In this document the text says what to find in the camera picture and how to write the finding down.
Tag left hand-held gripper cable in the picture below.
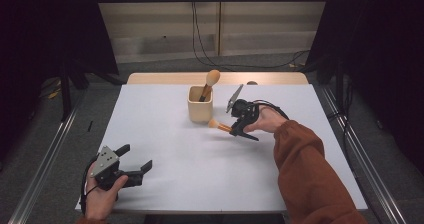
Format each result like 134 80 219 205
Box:
79 153 101 216

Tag black metal stand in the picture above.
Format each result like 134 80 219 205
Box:
334 59 346 116
59 59 73 122

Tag dark curtain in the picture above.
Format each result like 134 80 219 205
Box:
0 0 120 163
304 0 424 177

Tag small-headed black makeup brush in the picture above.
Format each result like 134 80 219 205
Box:
208 118 260 142

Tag black floor cables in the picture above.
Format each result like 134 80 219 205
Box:
327 78 355 172

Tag right hand-held gripper cable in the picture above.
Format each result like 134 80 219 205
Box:
252 99 290 120

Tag large-headed black makeup brush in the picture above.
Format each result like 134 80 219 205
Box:
198 69 221 103

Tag white table sheet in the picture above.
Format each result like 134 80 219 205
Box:
74 83 369 215

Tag person's left hand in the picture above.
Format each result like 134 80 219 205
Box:
85 173 130 219

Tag person's right hand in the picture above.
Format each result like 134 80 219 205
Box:
243 105 290 134

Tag black wall cables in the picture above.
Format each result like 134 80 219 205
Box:
191 0 311 70

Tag hand-held gripper cable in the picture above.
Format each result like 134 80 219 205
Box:
79 153 101 216
252 99 290 120

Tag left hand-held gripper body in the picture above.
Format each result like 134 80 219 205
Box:
89 145 144 200

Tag square beige cup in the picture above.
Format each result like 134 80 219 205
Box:
187 85 214 124

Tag aluminium rail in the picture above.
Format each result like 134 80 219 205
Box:
7 89 88 224
319 83 408 224

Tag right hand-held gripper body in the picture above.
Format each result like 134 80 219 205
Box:
226 83 260 125

